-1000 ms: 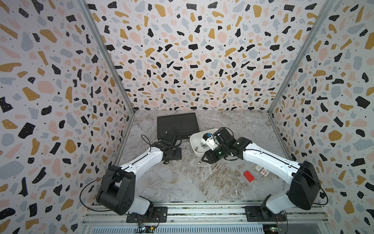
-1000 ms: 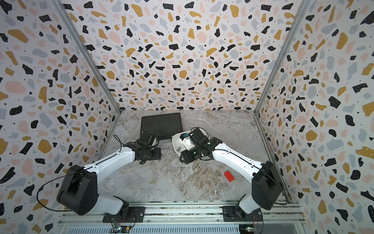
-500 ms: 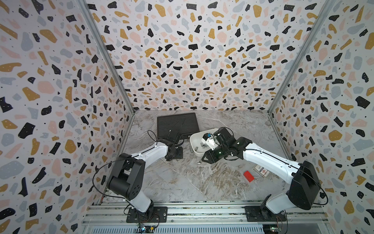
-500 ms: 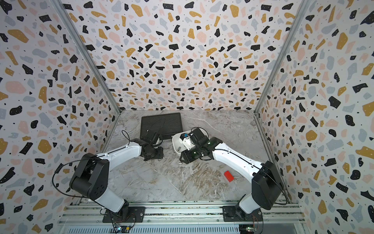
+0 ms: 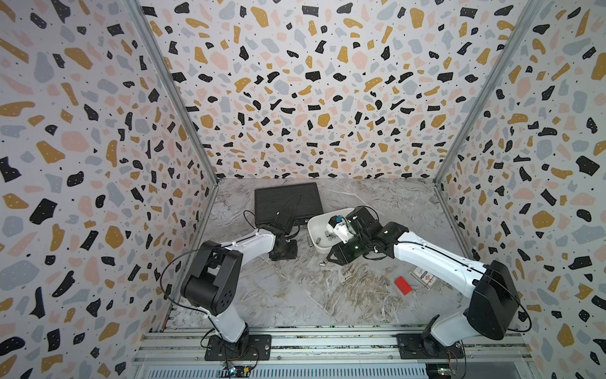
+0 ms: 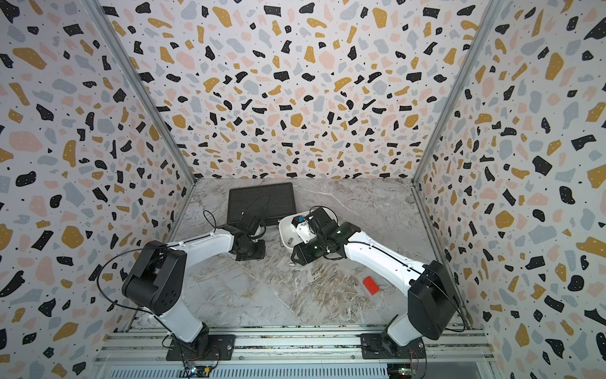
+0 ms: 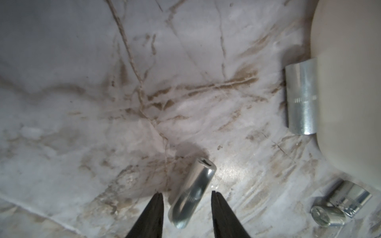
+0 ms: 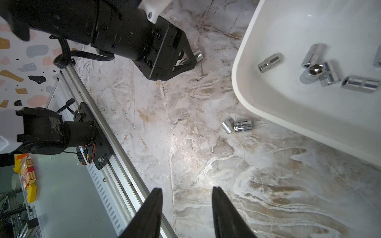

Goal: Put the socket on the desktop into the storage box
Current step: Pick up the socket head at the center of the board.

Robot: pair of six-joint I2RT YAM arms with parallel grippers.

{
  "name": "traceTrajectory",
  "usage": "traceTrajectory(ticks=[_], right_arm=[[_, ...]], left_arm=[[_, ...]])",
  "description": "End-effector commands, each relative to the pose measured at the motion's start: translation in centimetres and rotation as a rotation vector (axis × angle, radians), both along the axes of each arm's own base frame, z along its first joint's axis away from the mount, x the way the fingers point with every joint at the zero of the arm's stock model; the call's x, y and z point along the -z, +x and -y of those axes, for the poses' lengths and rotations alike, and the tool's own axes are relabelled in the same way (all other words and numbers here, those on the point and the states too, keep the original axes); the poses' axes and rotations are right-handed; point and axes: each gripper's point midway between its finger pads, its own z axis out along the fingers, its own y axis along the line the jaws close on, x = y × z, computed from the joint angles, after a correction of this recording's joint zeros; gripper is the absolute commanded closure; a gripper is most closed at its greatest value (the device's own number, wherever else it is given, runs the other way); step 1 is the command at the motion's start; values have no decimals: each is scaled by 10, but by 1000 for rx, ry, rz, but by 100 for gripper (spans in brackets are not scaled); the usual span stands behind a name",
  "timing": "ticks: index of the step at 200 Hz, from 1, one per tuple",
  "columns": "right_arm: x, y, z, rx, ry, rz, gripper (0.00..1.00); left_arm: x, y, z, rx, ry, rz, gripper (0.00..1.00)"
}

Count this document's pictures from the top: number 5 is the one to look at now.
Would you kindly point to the aluminium corner post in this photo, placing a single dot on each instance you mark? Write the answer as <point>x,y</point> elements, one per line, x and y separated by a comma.
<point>525,21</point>
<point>137,16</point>

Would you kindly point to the white plastic storage box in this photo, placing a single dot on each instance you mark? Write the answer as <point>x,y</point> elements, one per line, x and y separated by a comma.
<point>317,227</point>

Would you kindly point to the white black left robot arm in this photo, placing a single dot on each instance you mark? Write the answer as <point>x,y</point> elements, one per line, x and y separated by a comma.
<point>211,283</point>

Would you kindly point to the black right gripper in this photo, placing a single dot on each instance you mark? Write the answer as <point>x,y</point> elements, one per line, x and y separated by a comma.
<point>339,254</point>

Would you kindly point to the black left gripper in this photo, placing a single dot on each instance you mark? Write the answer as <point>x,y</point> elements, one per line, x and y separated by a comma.
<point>291,254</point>

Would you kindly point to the small printed card box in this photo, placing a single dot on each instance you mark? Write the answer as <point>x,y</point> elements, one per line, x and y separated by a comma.
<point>424,277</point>

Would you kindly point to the aluminium corner post left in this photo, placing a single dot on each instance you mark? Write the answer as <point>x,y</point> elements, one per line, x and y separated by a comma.
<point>137,16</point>

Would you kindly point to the aluminium corner post right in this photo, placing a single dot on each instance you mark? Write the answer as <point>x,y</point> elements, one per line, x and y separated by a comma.
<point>525,21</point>

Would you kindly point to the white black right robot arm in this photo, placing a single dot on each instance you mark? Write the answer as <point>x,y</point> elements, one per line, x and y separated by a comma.
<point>492,294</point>

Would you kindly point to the red plastic block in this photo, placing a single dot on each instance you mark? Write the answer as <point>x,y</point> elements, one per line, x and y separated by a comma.
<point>403,286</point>

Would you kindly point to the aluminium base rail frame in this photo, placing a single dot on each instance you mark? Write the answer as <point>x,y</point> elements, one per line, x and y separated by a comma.
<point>380,351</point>

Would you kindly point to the black ribbed tool case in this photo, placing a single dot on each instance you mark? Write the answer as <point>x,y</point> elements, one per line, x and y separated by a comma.
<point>302,199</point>

